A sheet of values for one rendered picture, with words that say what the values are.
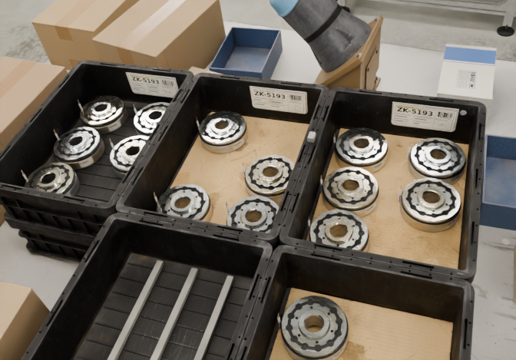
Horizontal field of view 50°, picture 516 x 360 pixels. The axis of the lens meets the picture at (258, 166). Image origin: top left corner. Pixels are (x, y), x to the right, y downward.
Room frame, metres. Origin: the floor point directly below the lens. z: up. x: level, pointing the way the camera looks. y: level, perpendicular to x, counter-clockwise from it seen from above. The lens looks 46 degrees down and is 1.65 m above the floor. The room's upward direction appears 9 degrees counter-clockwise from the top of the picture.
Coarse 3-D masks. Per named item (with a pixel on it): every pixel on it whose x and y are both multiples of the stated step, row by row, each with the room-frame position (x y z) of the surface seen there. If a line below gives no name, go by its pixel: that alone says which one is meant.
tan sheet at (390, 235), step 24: (408, 144) 0.78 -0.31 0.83; (336, 168) 0.75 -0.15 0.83; (384, 168) 0.72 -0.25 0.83; (384, 192) 0.67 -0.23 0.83; (384, 216) 0.61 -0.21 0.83; (384, 240) 0.56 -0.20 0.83; (408, 240) 0.55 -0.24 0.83; (432, 240) 0.54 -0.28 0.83; (456, 240) 0.53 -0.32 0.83; (432, 264) 0.49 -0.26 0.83; (456, 264) 0.49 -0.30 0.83
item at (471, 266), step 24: (384, 96) 0.82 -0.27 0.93; (408, 96) 0.81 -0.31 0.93; (480, 120) 0.71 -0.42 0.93; (312, 144) 0.72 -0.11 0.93; (480, 144) 0.65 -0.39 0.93; (480, 168) 0.60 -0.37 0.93; (480, 192) 0.55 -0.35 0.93; (288, 216) 0.57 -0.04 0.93; (288, 240) 0.52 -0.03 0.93; (408, 264) 0.44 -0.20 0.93
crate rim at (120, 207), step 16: (192, 80) 0.98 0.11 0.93; (224, 80) 0.96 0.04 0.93; (240, 80) 0.95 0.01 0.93; (256, 80) 0.94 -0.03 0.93; (272, 80) 0.93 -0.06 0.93; (320, 96) 0.85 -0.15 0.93; (176, 112) 0.88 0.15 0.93; (320, 112) 0.81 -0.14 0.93; (160, 144) 0.80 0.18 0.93; (304, 144) 0.73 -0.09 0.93; (144, 160) 0.75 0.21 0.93; (304, 160) 0.69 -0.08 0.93; (128, 192) 0.68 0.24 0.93; (288, 192) 0.62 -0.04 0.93; (128, 208) 0.64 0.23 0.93; (192, 224) 0.58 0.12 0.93; (208, 224) 0.58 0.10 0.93; (272, 240) 0.53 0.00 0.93
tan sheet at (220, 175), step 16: (256, 128) 0.90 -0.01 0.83; (272, 128) 0.89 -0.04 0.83; (288, 128) 0.88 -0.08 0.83; (304, 128) 0.88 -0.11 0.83; (256, 144) 0.85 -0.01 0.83; (272, 144) 0.84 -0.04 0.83; (288, 144) 0.84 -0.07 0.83; (192, 160) 0.83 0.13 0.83; (208, 160) 0.83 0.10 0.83; (224, 160) 0.82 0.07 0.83; (240, 160) 0.81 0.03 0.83; (192, 176) 0.79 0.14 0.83; (208, 176) 0.78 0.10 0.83; (224, 176) 0.77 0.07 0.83; (240, 176) 0.77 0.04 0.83; (208, 192) 0.74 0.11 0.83; (224, 192) 0.73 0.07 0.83; (240, 192) 0.72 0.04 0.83; (224, 208) 0.69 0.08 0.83; (224, 224) 0.65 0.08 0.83
